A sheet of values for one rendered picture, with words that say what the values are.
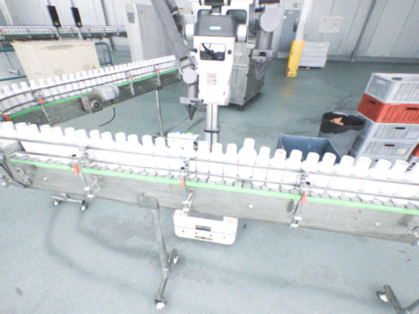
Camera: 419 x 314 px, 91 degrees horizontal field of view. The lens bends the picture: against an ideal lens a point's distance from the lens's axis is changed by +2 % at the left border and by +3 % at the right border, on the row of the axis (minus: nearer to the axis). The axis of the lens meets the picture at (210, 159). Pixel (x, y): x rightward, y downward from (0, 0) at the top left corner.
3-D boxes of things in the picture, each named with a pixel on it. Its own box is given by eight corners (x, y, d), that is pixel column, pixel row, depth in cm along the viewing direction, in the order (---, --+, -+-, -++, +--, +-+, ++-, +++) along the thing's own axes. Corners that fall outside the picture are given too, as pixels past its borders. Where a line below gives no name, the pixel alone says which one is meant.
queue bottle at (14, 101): (23, 108, 152) (11, 84, 143) (23, 110, 148) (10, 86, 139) (12, 109, 149) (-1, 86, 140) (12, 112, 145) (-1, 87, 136)
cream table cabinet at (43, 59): (91, 97, 489) (73, 40, 423) (110, 102, 466) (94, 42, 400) (41, 112, 407) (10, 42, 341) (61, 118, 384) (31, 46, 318)
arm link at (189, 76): (194, 55, 93) (177, 64, 94) (190, 48, 82) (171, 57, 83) (205, 82, 95) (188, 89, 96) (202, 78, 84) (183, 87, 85)
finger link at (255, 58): (267, 77, 80) (272, 50, 75) (268, 81, 74) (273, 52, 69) (249, 76, 81) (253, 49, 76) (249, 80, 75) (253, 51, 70)
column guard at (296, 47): (285, 76, 736) (293, 40, 674) (283, 74, 768) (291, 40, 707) (296, 76, 731) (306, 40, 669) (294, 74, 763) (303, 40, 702)
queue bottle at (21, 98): (29, 105, 157) (18, 82, 148) (31, 107, 154) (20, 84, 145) (19, 106, 153) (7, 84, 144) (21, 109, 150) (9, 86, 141)
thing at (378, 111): (375, 122, 230) (385, 103, 218) (355, 109, 264) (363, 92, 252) (433, 124, 229) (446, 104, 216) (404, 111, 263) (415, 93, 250)
